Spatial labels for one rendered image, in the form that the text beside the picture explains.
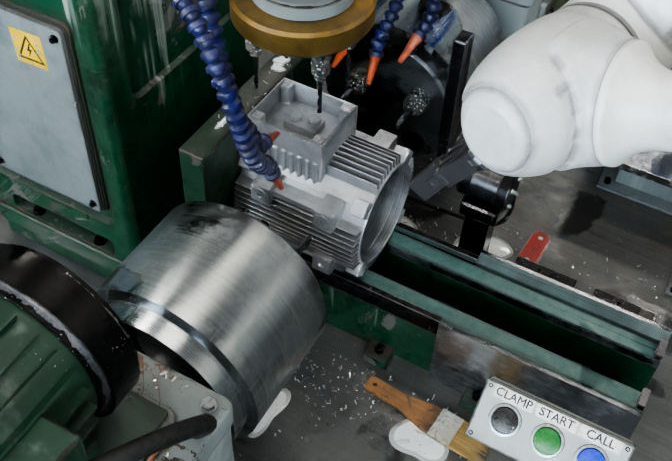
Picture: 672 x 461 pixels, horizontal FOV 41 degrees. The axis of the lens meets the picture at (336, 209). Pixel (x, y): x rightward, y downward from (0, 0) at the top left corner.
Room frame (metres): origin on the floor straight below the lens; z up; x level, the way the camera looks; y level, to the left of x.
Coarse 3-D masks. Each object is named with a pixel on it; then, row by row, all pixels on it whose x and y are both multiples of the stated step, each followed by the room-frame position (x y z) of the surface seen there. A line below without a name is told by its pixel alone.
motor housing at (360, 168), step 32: (352, 160) 0.88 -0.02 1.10; (384, 160) 0.88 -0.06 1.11; (288, 192) 0.85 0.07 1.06; (320, 192) 0.85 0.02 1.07; (352, 192) 0.84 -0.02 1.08; (384, 192) 0.94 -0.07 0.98; (288, 224) 0.83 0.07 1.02; (352, 224) 0.81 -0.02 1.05; (384, 224) 0.90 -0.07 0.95; (352, 256) 0.78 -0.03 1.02
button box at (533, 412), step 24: (504, 384) 0.55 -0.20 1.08; (480, 408) 0.53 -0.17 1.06; (528, 408) 0.52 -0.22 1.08; (552, 408) 0.52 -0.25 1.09; (480, 432) 0.51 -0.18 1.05; (528, 432) 0.50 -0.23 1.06; (576, 432) 0.49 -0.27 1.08; (600, 432) 0.49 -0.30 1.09; (528, 456) 0.48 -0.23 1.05; (552, 456) 0.48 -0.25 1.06; (576, 456) 0.47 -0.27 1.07; (624, 456) 0.47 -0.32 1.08
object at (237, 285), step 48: (144, 240) 0.70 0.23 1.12; (192, 240) 0.67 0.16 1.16; (240, 240) 0.67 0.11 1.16; (144, 288) 0.60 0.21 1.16; (192, 288) 0.60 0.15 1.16; (240, 288) 0.61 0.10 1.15; (288, 288) 0.64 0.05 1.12; (144, 336) 0.55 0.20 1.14; (192, 336) 0.55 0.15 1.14; (240, 336) 0.56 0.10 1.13; (288, 336) 0.60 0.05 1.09; (240, 384) 0.53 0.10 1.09; (240, 432) 0.53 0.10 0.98
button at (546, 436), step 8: (536, 432) 0.50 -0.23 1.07; (544, 432) 0.49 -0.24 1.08; (552, 432) 0.49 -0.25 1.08; (536, 440) 0.49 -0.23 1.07; (544, 440) 0.49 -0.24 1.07; (552, 440) 0.49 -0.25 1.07; (560, 440) 0.49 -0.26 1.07; (536, 448) 0.48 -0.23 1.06; (544, 448) 0.48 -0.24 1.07; (552, 448) 0.48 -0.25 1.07
